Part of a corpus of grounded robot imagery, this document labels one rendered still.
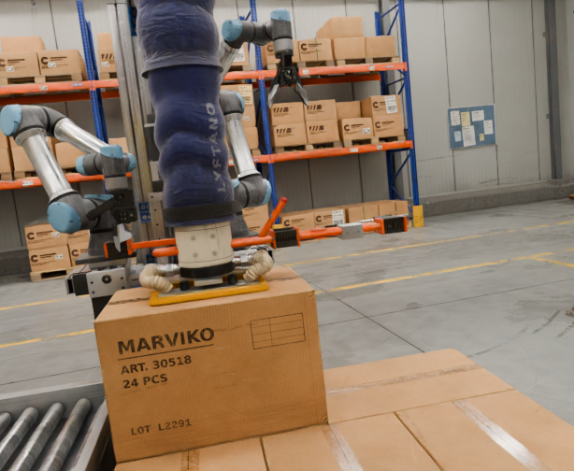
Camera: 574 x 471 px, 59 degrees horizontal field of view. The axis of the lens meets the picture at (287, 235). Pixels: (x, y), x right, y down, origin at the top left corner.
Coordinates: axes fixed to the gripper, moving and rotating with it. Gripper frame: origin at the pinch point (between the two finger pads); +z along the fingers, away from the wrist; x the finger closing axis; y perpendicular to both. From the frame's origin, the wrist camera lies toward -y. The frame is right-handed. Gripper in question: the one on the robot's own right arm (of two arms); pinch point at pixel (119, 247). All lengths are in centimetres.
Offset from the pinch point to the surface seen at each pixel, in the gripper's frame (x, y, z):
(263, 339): -47, 43, 25
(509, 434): -70, 102, 53
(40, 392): 2, -34, 49
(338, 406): -38, 65, 53
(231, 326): -47, 34, 20
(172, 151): -35, 24, -29
